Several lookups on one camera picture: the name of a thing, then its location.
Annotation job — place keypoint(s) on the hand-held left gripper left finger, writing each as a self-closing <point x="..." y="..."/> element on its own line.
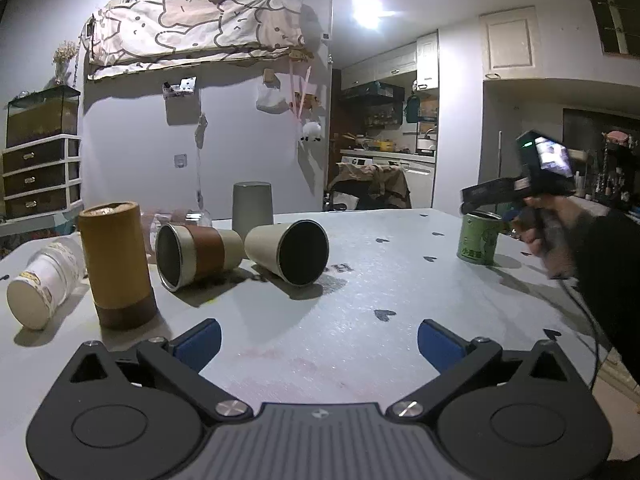
<point x="200" y="342"/>

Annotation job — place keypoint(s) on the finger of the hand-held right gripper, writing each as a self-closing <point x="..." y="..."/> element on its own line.
<point x="492" y="189"/>
<point x="480" y="207"/>

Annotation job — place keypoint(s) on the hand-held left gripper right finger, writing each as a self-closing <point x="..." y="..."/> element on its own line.
<point x="437" y="344"/>

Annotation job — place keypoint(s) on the green tin can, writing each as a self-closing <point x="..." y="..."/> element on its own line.
<point x="478" y="240"/>

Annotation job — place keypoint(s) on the beige cup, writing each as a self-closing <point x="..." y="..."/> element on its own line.
<point x="290" y="252"/>

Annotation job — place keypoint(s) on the cup with brown sleeve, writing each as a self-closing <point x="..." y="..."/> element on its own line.
<point x="195" y="255"/>

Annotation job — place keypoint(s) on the clear plastic cup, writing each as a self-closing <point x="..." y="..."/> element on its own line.
<point x="172" y="220"/>

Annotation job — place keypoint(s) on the grey cup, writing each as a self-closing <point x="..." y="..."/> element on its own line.
<point x="252" y="207"/>

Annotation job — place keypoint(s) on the person's right hand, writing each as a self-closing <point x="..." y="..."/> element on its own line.
<point x="542" y="232"/>

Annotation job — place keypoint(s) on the white washing machine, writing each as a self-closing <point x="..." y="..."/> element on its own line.
<point x="415" y="180"/>

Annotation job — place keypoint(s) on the chair with brown cloth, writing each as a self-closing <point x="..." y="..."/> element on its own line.
<point x="370" y="185"/>

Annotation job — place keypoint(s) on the yellow and brown canister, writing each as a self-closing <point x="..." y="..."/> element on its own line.
<point x="117" y="265"/>

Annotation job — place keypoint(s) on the white kitchen cabinets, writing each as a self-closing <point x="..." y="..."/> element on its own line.
<point x="395" y="62"/>

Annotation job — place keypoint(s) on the white plastic bottle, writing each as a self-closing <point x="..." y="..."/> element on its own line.
<point x="45" y="285"/>

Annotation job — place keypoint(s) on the white plush toy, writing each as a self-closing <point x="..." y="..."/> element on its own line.
<point x="311" y="131"/>

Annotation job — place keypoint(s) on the ceiling light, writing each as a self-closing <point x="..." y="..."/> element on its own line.
<point x="370" y="10"/>

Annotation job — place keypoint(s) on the white drawer unit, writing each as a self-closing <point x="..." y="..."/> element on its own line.
<point x="40" y="175"/>

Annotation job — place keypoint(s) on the white hanging bag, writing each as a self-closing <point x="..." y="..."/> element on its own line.
<point x="270" y="99"/>

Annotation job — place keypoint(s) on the glass fish tank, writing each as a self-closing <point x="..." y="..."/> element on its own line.
<point x="42" y="117"/>

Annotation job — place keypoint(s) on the dried flower bunch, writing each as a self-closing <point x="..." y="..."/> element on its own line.
<point x="65" y="57"/>

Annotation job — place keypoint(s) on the printed blanket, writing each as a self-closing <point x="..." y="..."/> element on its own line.
<point x="195" y="25"/>

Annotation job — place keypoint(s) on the white wall cabinet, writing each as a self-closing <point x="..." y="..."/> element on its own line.
<point x="510" y="42"/>

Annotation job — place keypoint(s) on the white wall socket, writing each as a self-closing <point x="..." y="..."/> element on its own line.
<point x="180" y="160"/>

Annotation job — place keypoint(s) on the clear wall holder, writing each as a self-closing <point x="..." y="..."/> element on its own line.
<point x="179" y="87"/>

